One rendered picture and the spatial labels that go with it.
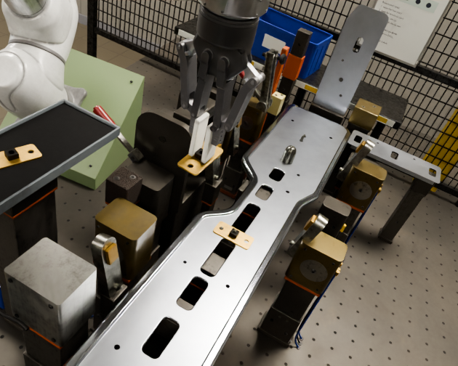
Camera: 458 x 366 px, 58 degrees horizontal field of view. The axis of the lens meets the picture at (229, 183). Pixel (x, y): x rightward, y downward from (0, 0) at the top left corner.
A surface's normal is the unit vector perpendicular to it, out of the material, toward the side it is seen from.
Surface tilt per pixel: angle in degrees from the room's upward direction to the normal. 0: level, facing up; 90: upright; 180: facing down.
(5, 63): 49
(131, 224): 0
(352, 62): 90
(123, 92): 42
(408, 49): 90
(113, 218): 0
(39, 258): 0
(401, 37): 90
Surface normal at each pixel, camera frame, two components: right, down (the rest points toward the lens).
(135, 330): 0.22, -0.74
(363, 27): -0.44, 0.51
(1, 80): -0.07, -0.09
